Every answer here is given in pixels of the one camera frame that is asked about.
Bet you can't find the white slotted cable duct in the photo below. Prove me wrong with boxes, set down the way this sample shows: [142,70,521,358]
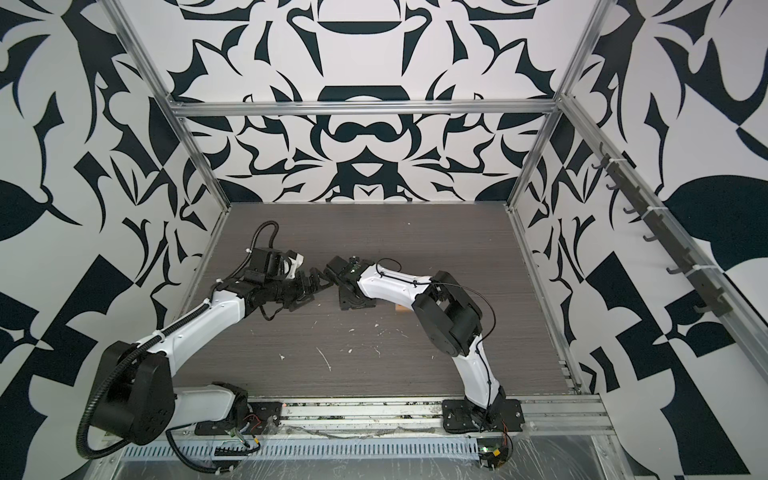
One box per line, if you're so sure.
[119,436,481,462]

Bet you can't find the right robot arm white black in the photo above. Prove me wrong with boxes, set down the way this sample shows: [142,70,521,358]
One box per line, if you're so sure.
[325,256,506,433]

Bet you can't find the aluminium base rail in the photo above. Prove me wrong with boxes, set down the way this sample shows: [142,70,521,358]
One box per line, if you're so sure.
[101,394,616,442]

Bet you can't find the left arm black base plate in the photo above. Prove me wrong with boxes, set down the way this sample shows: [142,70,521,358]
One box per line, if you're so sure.
[194,401,283,436]

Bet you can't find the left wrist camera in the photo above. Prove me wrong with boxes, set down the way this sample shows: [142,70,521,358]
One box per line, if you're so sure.
[281,250,304,280]

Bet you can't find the small green circuit board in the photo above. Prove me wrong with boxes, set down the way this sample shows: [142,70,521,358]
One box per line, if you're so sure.
[477,436,514,470]

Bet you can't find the black corrugated cable left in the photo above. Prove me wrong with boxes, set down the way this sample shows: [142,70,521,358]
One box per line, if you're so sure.
[75,220,282,475]

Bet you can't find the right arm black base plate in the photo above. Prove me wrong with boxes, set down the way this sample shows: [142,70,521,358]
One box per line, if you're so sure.
[441,396,525,434]

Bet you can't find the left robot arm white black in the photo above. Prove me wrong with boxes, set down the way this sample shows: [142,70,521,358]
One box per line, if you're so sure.
[76,248,332,459]

